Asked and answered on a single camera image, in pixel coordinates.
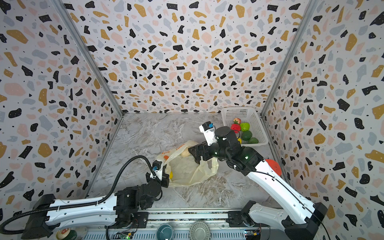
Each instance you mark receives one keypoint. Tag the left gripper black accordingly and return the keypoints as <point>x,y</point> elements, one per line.
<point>165,179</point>

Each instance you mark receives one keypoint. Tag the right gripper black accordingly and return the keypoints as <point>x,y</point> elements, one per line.
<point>202,150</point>

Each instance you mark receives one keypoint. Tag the dark green avocado toy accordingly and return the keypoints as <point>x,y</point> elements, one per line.
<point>246,135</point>

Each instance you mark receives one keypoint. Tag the beige peach toy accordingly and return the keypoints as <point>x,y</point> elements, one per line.
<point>185,153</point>

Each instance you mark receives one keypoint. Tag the yellow translucent plastic bag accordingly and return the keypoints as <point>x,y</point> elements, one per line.
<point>185,171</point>

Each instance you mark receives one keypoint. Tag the bright green fruit toy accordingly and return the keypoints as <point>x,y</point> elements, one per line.
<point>245,126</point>

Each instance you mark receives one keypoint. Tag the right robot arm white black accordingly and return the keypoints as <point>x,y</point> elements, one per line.
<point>298,217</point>

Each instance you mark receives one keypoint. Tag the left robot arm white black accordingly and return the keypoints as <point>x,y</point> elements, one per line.
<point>118,211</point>

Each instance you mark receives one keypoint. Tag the green fruit in basket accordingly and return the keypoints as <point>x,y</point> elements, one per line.
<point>253,141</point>

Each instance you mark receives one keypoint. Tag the small red strawberry toy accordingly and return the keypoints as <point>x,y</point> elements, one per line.
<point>237,121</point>

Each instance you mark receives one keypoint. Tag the white plastic mesh basket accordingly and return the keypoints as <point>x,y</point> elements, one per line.
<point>246,115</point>

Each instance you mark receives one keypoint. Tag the teal bowl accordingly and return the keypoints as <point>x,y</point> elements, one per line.
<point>164,232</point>

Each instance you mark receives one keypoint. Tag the grey ribbed plate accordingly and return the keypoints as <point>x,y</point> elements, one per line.
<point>199,231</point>

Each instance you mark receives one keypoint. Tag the tin can with label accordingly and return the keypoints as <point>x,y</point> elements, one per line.
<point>67,234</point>

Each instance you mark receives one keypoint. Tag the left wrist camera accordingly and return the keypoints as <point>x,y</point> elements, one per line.
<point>157,170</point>

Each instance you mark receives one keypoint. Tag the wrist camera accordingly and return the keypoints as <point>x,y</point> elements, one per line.
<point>157,170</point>
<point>208,129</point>

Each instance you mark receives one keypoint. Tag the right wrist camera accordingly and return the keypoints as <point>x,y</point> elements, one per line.
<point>208,129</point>

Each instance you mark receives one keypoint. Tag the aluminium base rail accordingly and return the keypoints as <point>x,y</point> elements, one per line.
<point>189,224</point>

